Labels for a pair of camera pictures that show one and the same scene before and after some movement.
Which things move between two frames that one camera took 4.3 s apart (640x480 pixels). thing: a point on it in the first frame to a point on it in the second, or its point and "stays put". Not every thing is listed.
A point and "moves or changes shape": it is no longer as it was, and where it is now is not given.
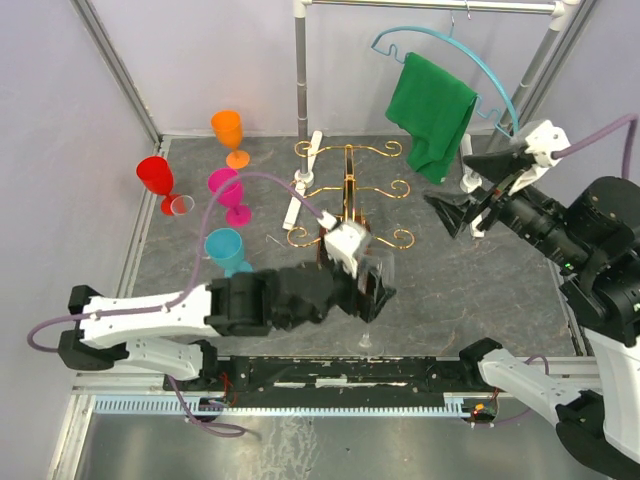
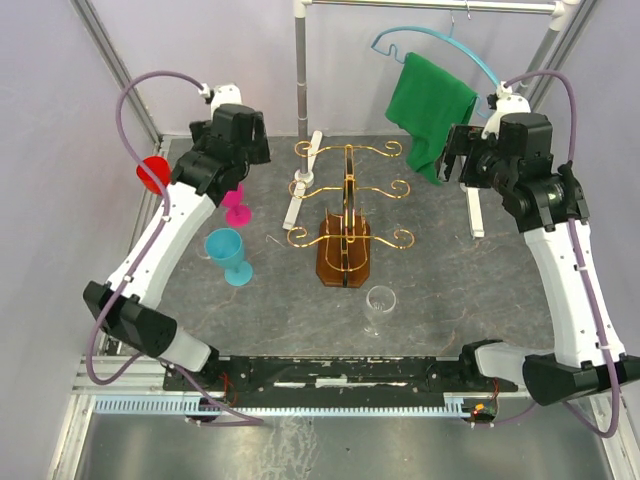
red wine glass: x=156 y=175 stays put
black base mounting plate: x=331 y=377 stays put
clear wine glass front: x=376 y=282 moves or changes shape
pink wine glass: x=230 y=195 stays put
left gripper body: x=347 y=291 to x=258 y=152
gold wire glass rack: x=350 y=234 stays put
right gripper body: x=512 y=186 to x=467 y=141
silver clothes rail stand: x=559 y=11 stays put
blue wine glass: x=225 y=247 stays put
